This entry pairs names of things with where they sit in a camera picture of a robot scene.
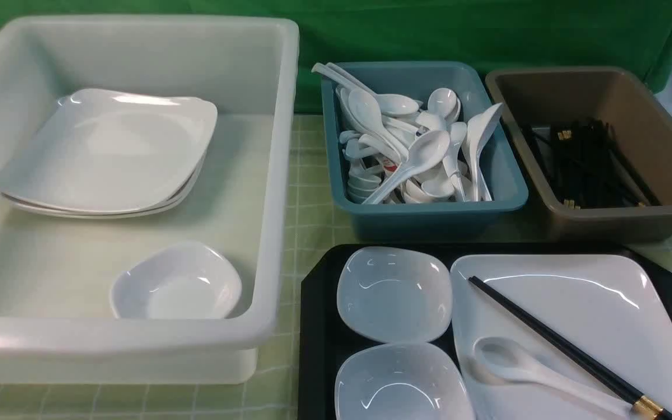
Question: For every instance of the white bowl tray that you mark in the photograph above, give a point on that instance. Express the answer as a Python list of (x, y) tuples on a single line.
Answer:
[(394, 295), (401, 381)]

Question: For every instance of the white soup spoon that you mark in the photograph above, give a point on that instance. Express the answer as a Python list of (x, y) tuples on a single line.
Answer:
[(426, 152), (508, 360), (393, 105), (479, 130)]

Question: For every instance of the large white square plate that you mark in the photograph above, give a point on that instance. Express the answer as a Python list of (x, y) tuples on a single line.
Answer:
[(605, 304)]

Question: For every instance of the black chopstick gold tip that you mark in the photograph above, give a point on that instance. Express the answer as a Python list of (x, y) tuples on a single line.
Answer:
[(640, 403)]

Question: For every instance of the top white plate in tub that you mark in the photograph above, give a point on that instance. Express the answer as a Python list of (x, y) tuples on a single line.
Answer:
[(105, 151)]

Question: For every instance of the white plate in tub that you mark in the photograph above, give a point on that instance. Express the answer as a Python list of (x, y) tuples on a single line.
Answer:
[(173, 202), (105, 151)]

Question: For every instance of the lower white plate in tub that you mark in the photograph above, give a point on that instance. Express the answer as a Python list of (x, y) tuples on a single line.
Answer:
[(173, 202)]

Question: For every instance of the large white plastic tub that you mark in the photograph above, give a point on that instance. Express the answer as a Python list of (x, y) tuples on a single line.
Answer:
[(247, 66)]

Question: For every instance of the small white bowl in tub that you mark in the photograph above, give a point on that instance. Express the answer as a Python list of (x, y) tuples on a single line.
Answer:
[(187, 280)]

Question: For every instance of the black serving tray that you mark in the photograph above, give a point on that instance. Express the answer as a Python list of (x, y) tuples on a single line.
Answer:
[(326, 342)]

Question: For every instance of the white soup spoon top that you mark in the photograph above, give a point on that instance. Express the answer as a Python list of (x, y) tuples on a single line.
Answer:
[(393, 105)]

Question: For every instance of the white soup spoon front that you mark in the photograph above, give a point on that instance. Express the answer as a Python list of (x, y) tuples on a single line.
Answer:
[(426, 152)]

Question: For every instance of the white soup spoon upright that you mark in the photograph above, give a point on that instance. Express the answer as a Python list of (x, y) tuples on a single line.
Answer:
[(479, 130)]

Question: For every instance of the black chopsticks pile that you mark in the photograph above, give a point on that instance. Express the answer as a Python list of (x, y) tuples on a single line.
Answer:
[(585, 167)]

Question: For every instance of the brown plastic chopstick bin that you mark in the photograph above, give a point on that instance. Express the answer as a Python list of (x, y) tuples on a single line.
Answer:
[(642, 129)]

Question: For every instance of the green checked tablecloth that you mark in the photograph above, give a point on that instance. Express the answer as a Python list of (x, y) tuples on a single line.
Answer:
[(102, 249)]

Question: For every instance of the green backdrop cloth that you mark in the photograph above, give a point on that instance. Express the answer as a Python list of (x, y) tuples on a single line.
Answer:
[(487, 35)]

